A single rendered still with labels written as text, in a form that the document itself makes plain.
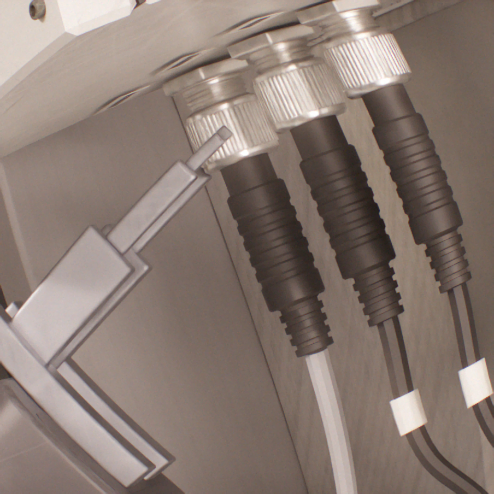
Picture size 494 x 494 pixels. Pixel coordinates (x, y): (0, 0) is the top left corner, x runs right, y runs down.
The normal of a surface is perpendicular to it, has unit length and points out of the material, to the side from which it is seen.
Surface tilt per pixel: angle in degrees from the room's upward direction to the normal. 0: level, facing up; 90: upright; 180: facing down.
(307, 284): 43
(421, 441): 39
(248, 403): 52
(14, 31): 90
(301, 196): 90
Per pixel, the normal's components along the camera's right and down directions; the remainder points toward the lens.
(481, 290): -0.87, 0.32
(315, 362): -0.26, 0.25
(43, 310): -0.13, 0.01
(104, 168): 0.36, -0.15
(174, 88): -0.58, 0.19
